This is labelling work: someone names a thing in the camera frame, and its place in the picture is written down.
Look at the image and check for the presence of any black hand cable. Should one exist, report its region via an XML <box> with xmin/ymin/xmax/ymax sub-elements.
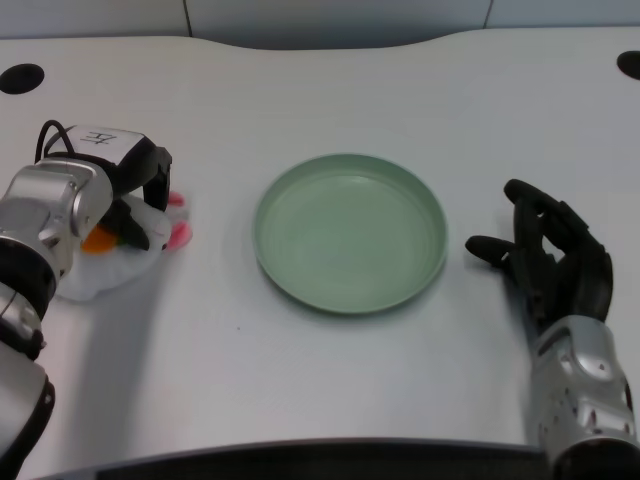
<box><xmin>33</xmin><ymin>119</ymin><xmax>77</xmax><ymax>164</ymax></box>

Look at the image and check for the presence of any white rabbit plush doll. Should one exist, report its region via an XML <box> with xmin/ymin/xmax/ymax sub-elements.
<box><xmin>53</xmin><ymin>190</ymin><xmax>194</xmax><ymax>304</ymax></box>

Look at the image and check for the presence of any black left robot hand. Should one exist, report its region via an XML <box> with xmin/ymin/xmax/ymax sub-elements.
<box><xmin>47</xmin><ymin>123</ymin><xmax>174</xmax><ymax>251</ymax></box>

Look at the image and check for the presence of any black table cable grommet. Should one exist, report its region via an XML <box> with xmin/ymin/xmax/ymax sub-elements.
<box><xmin>0</xmin><ymin>63</ymin><xmax>46</xmax><ymax>95</ymax></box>
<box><xmin>616</xmin><ymin>50</ymin><xmax>640</xmax><ymax>80</ymax></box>

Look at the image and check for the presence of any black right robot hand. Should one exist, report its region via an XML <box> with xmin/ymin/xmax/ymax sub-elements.
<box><xmin>464</xmin><ymin>178</ymin><xmax>614</xmax><ymax>333</ymax></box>

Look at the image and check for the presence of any green round plate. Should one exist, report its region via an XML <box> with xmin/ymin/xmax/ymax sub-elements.
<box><xmin>252</xmin><ymin>152</ymin><xmax>449</xmax><ymax>316</ymax></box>

